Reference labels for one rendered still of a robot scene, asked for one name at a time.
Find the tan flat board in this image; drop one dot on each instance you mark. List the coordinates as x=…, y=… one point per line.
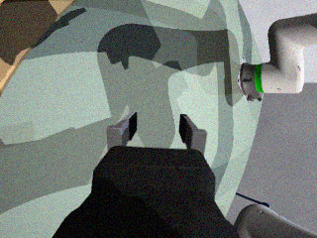
x=22, y=24

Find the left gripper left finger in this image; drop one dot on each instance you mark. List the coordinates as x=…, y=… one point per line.
x=120, y=134

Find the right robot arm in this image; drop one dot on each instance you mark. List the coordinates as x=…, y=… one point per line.
x=284, y=73

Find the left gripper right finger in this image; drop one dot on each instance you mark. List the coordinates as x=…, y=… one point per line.
x=193, y=137

